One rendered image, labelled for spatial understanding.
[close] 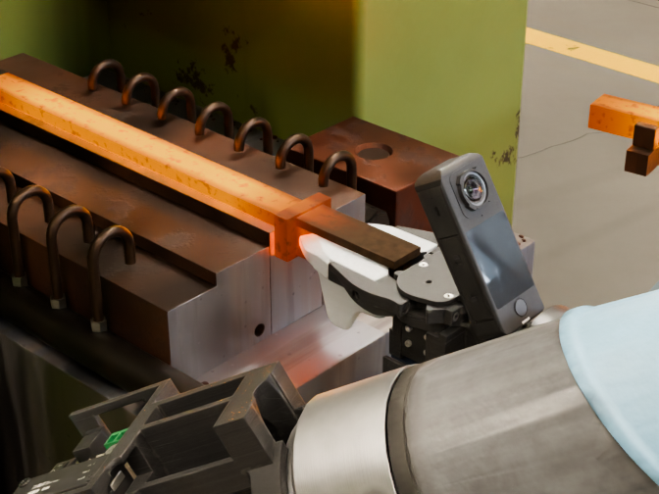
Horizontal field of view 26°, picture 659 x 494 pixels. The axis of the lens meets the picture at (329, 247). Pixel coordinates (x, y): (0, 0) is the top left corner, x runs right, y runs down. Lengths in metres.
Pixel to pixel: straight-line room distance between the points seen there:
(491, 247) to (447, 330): 0.06
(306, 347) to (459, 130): 0.43
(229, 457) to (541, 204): 2.74
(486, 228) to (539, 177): 2.44
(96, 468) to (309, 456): 0.09
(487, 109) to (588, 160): 2.01
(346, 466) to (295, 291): 0.58
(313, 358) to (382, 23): 0.36
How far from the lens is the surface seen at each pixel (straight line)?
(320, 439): 0.48
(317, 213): 1.00
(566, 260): 3.00
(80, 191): 1.09
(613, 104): 1.28
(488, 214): 0.90
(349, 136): 1.19
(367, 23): 1.24
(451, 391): 0.46
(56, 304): 1.03
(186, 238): 1.02
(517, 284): 0.91
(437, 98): 1.36
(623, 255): 3.04
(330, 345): 1.03
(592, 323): 0.45
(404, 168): 1.14
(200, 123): 1.15
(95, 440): 0.57
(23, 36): 1.43
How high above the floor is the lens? 1.49
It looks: 30 degrees down
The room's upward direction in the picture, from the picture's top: straight up
